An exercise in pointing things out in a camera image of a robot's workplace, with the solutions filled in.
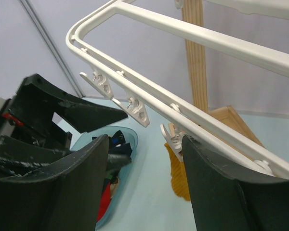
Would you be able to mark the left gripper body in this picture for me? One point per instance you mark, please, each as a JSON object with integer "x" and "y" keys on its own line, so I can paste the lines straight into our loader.
{"x": 56, "y": 139}

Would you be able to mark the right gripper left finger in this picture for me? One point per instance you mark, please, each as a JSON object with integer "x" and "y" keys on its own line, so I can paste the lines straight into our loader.
{"x": 63, "y": 196}

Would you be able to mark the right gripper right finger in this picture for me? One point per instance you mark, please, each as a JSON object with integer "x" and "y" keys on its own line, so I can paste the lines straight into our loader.
{"x": 226, "y": 196}

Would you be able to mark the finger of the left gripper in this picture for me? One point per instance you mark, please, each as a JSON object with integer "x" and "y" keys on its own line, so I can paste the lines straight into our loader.
{"x": 18, "y": 158}
{"x": 37, "y": 100}

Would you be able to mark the mustard yellow sock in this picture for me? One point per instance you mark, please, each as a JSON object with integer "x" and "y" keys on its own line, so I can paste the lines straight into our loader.
{"x": 178, "y": 175}

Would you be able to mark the white plastic clip hanger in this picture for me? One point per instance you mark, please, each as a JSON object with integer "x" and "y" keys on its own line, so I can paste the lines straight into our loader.
{"x": 143, "y": 51}

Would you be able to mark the red sock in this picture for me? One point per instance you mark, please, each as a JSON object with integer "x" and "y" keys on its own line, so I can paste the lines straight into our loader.
{"x": 105, "y": 202}

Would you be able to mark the blue plastic sock basin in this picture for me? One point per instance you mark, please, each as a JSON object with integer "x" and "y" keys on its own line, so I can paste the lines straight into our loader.
{"x": 116, "y": 189}

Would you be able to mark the aluminium frame post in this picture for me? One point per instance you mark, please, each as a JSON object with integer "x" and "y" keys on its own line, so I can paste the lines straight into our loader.
{"x": 48, "y": 40}

